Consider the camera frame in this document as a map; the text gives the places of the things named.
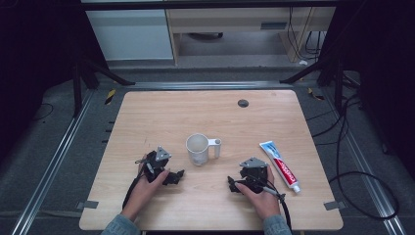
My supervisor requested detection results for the toothpaste tube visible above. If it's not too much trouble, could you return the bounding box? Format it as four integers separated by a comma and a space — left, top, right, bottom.
258, 140, 302, 195

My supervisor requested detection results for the white cabinet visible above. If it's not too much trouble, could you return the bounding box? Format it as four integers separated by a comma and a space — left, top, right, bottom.
84, 8, 174, 62

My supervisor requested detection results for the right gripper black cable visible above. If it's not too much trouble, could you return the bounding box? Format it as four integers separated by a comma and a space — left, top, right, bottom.
248, 174, 294, 231

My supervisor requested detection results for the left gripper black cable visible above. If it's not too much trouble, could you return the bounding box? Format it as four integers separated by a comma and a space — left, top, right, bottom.
121, 174, 146, 211

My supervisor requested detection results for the aluminium floor rail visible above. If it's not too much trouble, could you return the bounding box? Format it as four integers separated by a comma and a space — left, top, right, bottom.
321, 87, 409, 235
125, 80, 295, 92
9, 89, 96, 235

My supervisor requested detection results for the person's left hand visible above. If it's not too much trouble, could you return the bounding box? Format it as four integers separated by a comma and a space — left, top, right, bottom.
120, 162, 171, 223

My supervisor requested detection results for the black metal stand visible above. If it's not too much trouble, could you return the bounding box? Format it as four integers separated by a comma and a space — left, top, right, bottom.
279, 55, 360, 114
71, 57, 136, 118

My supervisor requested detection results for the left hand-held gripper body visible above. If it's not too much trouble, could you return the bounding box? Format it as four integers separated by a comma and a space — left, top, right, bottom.
135, 145, 173, 184

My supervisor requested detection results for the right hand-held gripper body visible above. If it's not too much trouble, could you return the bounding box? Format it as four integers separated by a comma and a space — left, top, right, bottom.
239, 157, 271, 194

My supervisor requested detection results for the person's right hand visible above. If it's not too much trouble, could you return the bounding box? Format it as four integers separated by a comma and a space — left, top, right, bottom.
234, 165, 282, 221

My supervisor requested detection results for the thin black floor cable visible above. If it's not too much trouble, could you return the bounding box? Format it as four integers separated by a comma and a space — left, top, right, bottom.
31, 102, 55, 122
305, 99, 364, 147

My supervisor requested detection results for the yellow black hazard tape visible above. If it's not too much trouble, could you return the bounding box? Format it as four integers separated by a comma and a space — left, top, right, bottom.
306, 86, 326, 102
104, 88, 117, 106

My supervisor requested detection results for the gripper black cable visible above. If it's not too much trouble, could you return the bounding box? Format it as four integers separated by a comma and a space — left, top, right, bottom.
121, 174, 146, 211
248, 174, 294, 231

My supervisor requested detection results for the bundle of hanging black cables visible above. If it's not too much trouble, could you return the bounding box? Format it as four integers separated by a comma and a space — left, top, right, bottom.
286, 6, 328, 63

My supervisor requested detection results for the grey tape patch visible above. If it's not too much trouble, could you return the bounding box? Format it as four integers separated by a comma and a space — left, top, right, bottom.
75, 200, 100, 211
323, 200, 347, 212

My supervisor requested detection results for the long black floor cable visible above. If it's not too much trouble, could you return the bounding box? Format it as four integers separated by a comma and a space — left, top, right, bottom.
328, 92, 400, 220

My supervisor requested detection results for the white cup with handle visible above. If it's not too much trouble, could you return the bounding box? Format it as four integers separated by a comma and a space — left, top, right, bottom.
185, 132, 223, 167

